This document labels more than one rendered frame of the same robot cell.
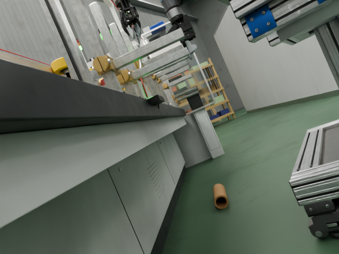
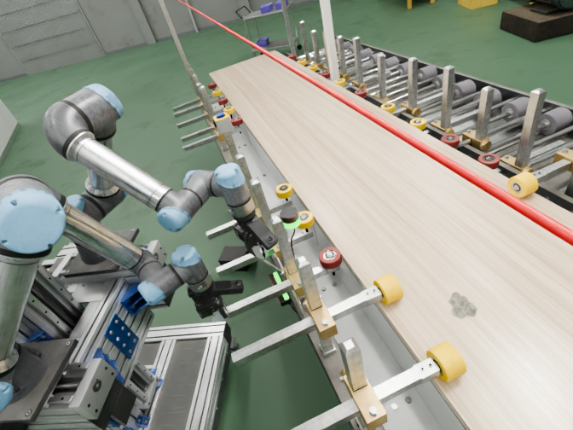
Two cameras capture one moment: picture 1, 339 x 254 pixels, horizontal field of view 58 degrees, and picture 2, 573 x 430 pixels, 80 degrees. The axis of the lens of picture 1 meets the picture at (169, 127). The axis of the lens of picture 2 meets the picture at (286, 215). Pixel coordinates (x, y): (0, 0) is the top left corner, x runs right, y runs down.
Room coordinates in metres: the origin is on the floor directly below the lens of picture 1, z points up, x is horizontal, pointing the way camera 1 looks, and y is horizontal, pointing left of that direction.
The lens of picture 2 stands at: (2.33, -0.15, 1.82)
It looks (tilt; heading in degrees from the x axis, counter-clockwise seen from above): 39 degrees down; 164
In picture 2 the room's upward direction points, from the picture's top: 17 degrees counter-clockwise
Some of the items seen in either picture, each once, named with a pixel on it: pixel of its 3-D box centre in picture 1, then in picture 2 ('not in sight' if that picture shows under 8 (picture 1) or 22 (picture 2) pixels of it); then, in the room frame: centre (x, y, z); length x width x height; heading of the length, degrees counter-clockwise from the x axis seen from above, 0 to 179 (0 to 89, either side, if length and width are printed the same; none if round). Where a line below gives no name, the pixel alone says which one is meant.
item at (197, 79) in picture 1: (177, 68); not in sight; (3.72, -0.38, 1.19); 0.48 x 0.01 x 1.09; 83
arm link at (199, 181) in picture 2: not in sight; (201, 186); (1.42, -0.11, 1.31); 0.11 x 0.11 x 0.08; 39
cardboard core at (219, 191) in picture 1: (220, 195); not in sight; (1.91, -0.12, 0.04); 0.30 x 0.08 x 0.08; 173
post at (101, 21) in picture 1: (116, 57); (269, 225); (1.24, 0.08, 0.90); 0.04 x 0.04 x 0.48; 83
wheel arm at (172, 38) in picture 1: (124, 61); (250, 218); (1.02, 0.05, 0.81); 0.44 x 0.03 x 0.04; 83
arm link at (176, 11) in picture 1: (175, 15); (199, 281); (1.50, -0.25, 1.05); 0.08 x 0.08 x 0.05
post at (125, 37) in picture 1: (139, 69); (317, 311); (1.74, 0.03, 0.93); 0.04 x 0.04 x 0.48; 83
